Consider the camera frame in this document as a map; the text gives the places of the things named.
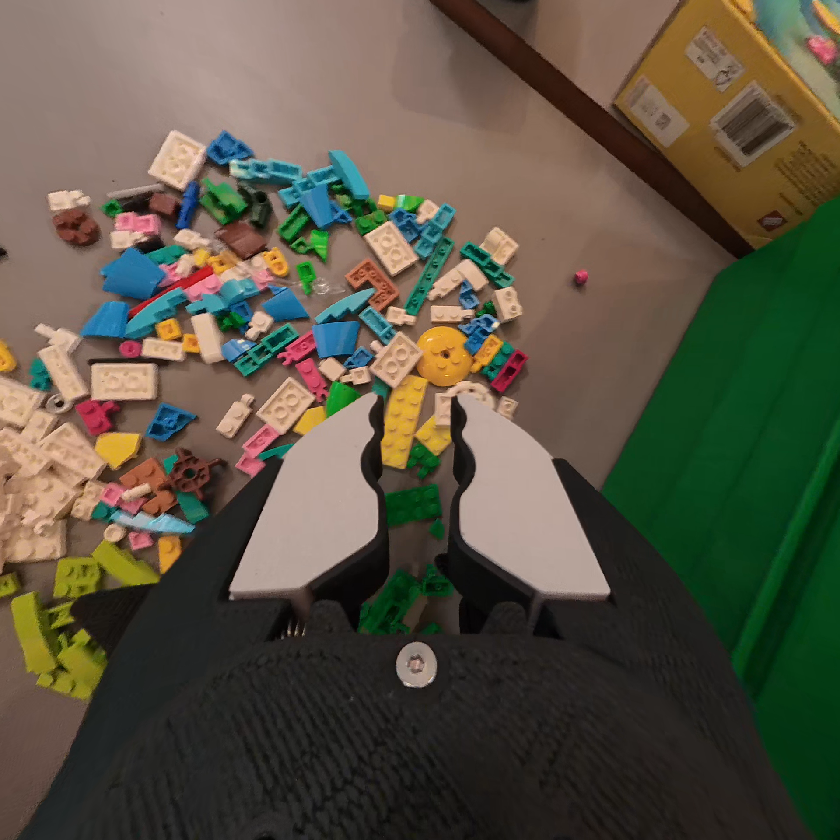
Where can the blue wedge brick plate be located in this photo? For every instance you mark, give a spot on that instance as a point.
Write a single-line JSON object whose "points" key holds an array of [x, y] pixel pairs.
{"points": [[169, 420]]}

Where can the pile of lime toy bricks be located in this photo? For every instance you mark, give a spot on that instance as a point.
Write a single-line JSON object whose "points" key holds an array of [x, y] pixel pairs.
{"points": [[65, 623]]}

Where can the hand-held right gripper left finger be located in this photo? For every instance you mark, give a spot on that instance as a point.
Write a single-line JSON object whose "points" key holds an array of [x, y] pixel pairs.
{"points": [[308, 512]]}

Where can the pile of mixed toy bricks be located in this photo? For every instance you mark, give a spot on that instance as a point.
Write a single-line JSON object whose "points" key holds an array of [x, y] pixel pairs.
{"points": [[134, 272]]}

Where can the green storage bin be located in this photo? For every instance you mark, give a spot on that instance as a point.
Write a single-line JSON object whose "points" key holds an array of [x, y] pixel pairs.
{"points": [[754, 459]]}

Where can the yellow cardboard box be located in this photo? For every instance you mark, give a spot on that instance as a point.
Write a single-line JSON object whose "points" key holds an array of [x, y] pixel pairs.
{"points": [[735, 111]]}

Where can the brown corner brick plate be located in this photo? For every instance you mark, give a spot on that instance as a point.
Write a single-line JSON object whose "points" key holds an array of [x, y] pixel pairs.
{"points": [[371, 283]]}

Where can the pile of white toy bricks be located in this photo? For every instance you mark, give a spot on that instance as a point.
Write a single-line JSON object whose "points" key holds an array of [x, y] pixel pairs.
{"points": [[65, 453]]}

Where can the pile of green toy bricks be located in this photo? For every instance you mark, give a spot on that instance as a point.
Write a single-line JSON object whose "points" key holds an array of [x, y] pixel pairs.
{"points": [[412, 505]]}

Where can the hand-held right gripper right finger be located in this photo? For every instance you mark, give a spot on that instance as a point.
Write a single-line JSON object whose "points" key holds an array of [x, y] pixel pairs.
{"points": [[525, 518]]}

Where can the yellow long brick plate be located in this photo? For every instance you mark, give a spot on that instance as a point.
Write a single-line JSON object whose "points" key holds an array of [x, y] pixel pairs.
{"points": [[403, 420]]}

